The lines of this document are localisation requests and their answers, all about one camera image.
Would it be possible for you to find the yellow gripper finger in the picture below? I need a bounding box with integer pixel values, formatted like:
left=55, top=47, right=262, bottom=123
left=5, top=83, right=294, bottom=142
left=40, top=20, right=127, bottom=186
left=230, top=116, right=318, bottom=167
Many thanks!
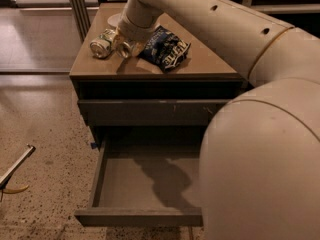
left=112, top=29, right=124, bottom=49
left=129, top=40, right=146, bottom=57

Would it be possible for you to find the blue silver redbull can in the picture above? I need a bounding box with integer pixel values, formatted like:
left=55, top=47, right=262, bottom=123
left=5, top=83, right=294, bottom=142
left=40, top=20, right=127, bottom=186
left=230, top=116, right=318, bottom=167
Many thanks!
left=116, top=41, right=133, bottom=59

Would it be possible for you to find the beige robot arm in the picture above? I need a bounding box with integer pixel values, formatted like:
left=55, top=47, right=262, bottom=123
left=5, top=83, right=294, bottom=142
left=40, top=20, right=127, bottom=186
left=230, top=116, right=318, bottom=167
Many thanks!
left=118, top=0, right=320, bottom=240

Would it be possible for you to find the green white soda can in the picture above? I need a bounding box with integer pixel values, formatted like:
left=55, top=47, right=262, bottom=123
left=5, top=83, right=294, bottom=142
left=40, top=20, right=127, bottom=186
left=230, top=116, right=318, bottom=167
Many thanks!
left=90, top=29, right=115, bottom=59

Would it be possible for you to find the grey drawer cabinet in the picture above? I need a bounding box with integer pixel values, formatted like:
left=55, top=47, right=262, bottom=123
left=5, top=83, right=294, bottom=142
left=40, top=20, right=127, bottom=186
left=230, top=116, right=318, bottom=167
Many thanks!
left=70, top=3, right=247, bottom=143

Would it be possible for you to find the closed grey top drawer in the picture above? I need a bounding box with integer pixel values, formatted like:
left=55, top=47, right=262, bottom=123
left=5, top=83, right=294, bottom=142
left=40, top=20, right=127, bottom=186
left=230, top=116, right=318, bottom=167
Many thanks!
left=78, top=99, right=229, bottom=126

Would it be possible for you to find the open grey middle drawer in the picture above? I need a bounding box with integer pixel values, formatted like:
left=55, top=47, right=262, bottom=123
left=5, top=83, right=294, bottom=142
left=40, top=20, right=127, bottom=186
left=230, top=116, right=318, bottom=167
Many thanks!
left=75, top=127, right=203, bottom=227

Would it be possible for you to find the white ceramic bowl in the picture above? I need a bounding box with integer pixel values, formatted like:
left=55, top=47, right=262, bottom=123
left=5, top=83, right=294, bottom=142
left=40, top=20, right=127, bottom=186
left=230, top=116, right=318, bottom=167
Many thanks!
left=107, top=13, right=121, bottom=28

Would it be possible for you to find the dark blue chip bag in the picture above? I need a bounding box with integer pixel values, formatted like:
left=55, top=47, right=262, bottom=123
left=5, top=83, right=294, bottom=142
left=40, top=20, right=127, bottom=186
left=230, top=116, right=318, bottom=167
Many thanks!
left=139, top=25, right=191, bottom=73

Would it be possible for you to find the blue tape piece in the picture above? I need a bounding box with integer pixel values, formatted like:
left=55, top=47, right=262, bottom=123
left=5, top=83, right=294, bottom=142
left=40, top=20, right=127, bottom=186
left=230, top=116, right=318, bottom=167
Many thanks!
left=90, top=142, right=98, bottom=149

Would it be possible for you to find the metal bar with yellow hook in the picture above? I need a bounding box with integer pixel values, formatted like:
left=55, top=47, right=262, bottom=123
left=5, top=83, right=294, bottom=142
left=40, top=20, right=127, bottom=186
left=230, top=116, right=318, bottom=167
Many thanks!
left=0, top=145, right=36, bottom=195

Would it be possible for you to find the metal window frame post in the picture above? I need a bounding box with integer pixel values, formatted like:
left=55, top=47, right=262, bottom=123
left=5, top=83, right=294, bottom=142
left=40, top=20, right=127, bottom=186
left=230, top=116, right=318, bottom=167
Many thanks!
left=69, top=0, right=91, bottom=41

